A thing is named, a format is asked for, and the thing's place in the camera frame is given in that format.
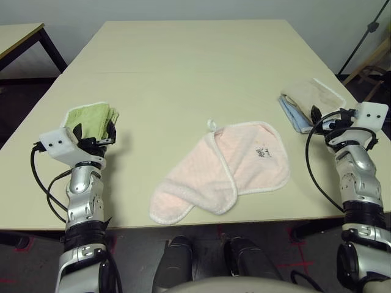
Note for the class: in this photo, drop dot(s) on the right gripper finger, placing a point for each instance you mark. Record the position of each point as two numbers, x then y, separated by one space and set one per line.
345 113
315 116

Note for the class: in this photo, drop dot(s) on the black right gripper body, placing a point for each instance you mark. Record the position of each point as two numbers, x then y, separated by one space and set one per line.
334 128

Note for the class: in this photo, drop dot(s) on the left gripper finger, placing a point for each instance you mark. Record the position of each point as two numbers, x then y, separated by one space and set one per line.
111 131
77 132

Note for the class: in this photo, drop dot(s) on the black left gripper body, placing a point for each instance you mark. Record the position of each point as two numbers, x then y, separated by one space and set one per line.
94 145

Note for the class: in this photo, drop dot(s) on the pink terry towel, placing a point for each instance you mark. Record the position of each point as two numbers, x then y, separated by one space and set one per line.
244 171

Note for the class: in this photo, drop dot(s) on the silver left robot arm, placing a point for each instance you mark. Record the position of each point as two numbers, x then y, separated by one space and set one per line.
82 183

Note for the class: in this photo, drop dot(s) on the light blue folded towel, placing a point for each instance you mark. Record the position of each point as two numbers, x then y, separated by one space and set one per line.
294 117

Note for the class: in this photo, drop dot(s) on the green folded towel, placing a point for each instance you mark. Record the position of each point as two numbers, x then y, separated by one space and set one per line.
91 116

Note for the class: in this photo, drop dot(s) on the beige folded towel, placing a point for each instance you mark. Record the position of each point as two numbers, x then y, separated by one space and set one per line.
311 91

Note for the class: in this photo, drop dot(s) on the wooden chair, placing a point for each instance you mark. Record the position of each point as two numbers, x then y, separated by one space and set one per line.
378 55

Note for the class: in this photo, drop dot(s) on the black tripod stand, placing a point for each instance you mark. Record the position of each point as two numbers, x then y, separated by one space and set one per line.
373 27

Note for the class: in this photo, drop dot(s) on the black table leg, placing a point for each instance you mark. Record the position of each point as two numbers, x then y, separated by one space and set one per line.
311 230
21 239

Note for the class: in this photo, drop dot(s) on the red floor tape cross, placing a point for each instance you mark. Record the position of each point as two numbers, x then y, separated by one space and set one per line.
299 263

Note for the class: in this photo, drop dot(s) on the black robot left leg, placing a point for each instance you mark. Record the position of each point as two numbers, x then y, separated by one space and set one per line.
175 262

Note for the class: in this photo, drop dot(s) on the black robot leg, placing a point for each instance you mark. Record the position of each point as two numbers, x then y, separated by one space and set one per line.
175 262
247 259

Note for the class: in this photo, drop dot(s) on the black robot right leg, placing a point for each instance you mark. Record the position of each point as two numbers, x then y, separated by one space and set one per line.
247 259

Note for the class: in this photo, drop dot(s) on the beige robot torso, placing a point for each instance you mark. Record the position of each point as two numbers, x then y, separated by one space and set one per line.
244 287

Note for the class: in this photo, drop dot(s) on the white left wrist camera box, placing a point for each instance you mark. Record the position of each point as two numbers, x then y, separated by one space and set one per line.
58 146

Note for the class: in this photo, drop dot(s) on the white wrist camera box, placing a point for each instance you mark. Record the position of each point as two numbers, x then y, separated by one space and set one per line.
58 146
371 116

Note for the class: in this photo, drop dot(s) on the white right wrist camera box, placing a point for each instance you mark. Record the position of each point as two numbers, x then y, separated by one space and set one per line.
371 116

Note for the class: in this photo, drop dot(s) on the beige side table black frame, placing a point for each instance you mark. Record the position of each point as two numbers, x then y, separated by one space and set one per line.
18 33

